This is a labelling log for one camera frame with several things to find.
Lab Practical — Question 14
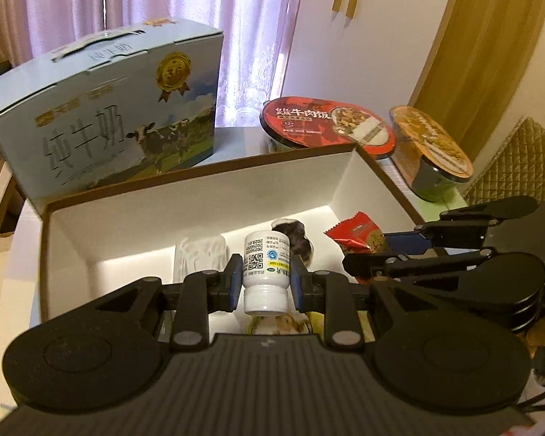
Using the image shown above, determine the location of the dark scrunchie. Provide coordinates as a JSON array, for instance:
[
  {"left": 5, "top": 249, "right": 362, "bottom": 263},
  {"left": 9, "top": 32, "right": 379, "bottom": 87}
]
[{"left": 272, "top": 218, "right": 317, "bottom": 267}]

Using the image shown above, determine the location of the brown cardboard box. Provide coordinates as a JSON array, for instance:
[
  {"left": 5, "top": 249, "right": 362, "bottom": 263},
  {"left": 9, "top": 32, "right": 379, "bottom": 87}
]
[{"left": 39, "top": 143, "right": 430, "bottom": 328}]

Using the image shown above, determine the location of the red-lidded instant rice bowl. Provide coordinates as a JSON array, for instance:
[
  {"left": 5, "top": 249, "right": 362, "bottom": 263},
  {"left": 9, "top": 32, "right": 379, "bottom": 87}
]
[{"left": 260, "top": 97, "right": 397, "bottom": 161}]

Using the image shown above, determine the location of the quilted chair cushion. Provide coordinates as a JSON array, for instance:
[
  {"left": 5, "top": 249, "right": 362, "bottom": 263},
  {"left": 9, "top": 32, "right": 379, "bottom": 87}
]
[{"left": 463, "top": 117, "right": 545, "bottom": 212}]

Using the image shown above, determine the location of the dark bowl with orange lid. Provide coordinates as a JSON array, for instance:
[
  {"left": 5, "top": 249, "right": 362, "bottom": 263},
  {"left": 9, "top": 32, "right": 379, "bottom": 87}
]
[{"left": 389, "top": 105, "right": 474, "bottom": 203}]

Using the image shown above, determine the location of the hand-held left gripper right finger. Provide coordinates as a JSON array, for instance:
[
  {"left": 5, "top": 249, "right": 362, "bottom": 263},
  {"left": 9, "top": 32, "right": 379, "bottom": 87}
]
[{"left": 290, "top": 258, "right": 450, "bottom": 351}]

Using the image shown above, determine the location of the green lip balm blister card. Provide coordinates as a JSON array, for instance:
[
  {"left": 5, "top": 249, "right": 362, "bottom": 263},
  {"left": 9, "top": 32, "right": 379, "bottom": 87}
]
[{"left": 241, "top": 311, "right": 328, "bottom": 335}]

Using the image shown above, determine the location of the white medicine bottle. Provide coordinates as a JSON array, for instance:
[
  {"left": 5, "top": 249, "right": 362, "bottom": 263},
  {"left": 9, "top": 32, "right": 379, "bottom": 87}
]
[{"left": 243, "top": 231, "right": 292, "bottom": 315}]

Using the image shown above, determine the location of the red snack packet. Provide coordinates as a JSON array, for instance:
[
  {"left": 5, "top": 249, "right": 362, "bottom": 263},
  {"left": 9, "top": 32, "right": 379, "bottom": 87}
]
[{"left": 324, "top": 211, "right": 390, "bottom": 255}]

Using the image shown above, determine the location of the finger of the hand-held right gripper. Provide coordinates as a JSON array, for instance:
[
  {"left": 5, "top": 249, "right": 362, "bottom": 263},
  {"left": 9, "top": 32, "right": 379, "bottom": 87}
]
[
  {"left": 343, "top": 246, "right": 498, "bottom": 283},
  {"left": 384, "top": 196, "right": 540, "bottom": 255}
]

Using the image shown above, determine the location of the blue milk carton box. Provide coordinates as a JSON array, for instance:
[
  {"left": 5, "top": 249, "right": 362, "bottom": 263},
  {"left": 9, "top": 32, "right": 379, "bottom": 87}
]
[{"left": 0, "top": 17, "right": 223, "bottom": 201}]

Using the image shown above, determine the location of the sheer curtain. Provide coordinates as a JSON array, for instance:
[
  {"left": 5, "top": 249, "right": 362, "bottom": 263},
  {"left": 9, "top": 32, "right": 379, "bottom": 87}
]
[{"left": 0, "top": 0, "right": 307, "bottom": 128}]

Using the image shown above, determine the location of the clear bag with white items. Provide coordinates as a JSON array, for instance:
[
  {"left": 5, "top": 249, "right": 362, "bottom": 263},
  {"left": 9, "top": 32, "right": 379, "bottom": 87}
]
[{"left": 175, "top": 235, "right": 228, "bottom": 283}]

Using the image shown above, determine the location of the person's right hand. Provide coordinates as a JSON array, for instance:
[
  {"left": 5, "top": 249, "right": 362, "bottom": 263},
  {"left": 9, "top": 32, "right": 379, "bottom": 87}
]
[{"left": 526, "top": 311, "right": 545, "bottom": 359}]

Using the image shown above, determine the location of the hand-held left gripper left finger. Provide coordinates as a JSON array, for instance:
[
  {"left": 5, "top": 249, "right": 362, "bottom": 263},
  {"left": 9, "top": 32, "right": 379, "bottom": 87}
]
[{"left": 79, "top": 254, "right": 245, "bottom": 351}]

